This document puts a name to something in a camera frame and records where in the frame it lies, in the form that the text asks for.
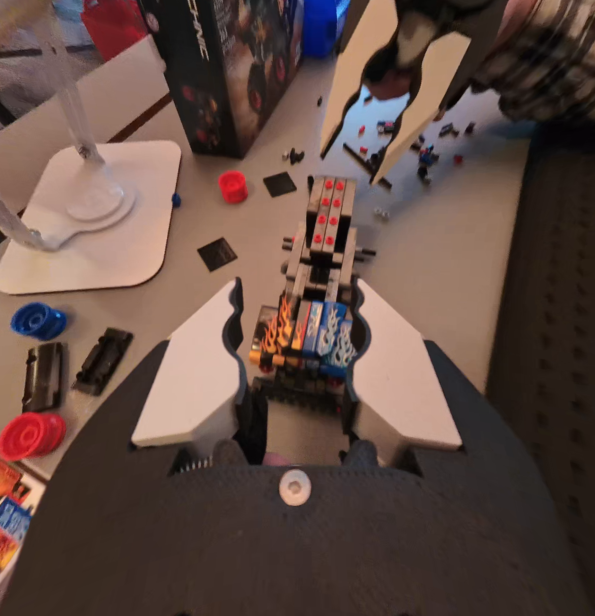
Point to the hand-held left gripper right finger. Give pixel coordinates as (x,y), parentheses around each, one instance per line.
(403,385)

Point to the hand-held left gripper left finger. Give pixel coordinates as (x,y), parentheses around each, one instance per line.
(191,385)

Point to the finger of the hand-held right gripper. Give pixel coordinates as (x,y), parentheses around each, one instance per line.
(442,72)
(360,43)

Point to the black blue toy car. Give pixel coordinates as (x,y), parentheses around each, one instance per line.
(316,288)

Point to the black beam assembly red pins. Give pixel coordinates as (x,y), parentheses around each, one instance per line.
(331,211)

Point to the person's right forearm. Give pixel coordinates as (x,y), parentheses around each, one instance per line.
(552,57)

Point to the light grey desk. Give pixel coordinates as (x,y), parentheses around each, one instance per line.
(422,288)

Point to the person's right hand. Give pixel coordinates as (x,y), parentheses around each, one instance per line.
(389,84)

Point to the blue storage bin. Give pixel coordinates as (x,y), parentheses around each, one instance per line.
(321,24)

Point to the pile of small toy bricks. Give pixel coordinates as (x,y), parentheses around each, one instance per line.
(425,154)

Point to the black curved panel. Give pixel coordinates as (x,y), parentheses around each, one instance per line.
(102,361)
(44,378)

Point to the long black axle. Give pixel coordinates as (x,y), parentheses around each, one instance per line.
(367,166)

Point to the black square tile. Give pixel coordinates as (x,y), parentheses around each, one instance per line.
(279,184)
(218,255)

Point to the toy set box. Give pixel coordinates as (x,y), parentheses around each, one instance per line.
(220,72)

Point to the white book stand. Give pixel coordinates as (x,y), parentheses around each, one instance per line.
(133,240)

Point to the blue wheel hub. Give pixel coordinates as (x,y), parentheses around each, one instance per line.
(37,321)

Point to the small red wheel hub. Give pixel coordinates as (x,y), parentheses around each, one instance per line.
(30,435)

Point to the small blue connector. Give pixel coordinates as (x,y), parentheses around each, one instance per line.
(176,199)

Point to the white oval stand base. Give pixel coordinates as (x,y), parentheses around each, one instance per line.
(95,202)

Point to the red storage bin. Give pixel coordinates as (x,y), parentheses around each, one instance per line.
(114,24)

